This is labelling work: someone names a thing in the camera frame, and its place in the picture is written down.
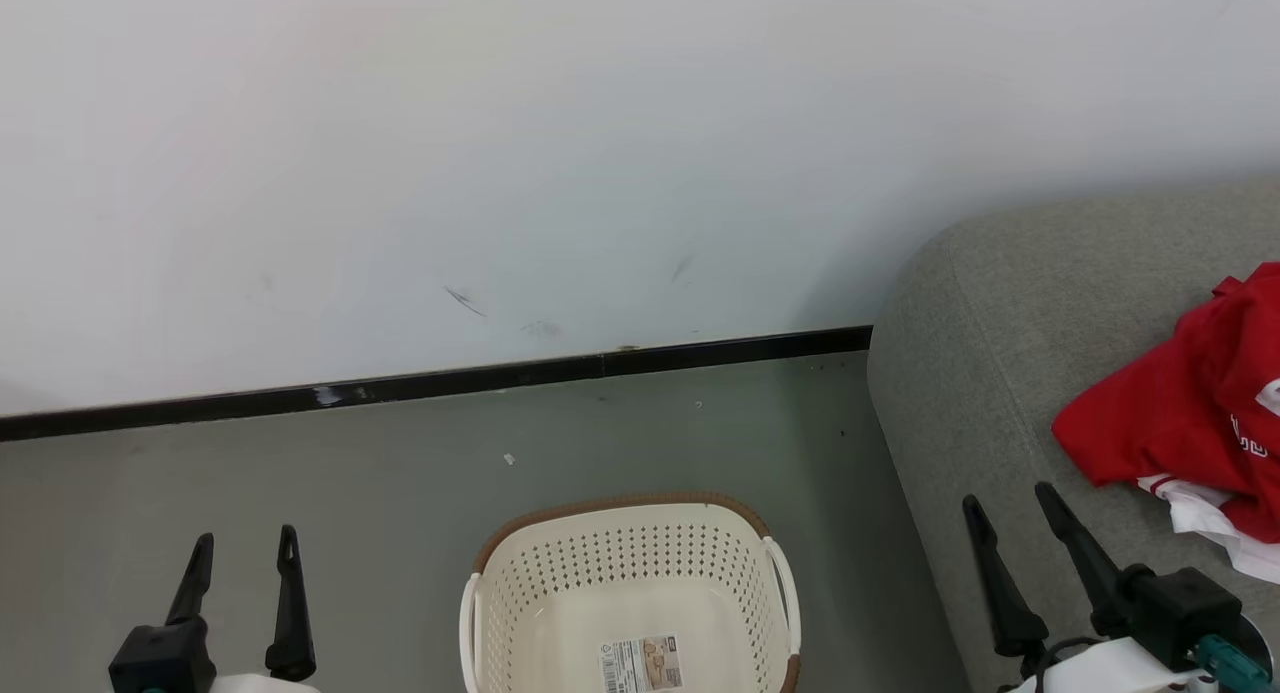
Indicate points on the white perforated laundry basket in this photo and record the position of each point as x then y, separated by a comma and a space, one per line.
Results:
620, 563

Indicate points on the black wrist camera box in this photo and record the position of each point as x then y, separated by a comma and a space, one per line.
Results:
1180, 613
160, 658

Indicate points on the grey fabric sofa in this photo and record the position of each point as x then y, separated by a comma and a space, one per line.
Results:
1000, 323

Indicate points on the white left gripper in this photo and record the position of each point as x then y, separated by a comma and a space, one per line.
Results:
265, 684

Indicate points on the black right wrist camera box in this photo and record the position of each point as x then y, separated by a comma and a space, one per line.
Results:
1180, 613

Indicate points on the red jersey with white sleeve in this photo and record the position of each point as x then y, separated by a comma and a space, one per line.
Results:
1120, 428

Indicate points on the black wall baseboard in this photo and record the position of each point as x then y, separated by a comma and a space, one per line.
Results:
450, 381

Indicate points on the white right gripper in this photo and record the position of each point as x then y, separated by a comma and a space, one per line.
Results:
1110, 673

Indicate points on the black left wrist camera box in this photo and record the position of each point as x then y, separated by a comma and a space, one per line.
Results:
160, 658

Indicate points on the red garment with white lettering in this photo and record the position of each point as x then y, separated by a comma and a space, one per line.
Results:
1255, 353

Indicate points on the printed label sticker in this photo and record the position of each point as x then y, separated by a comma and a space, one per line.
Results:
640, 663

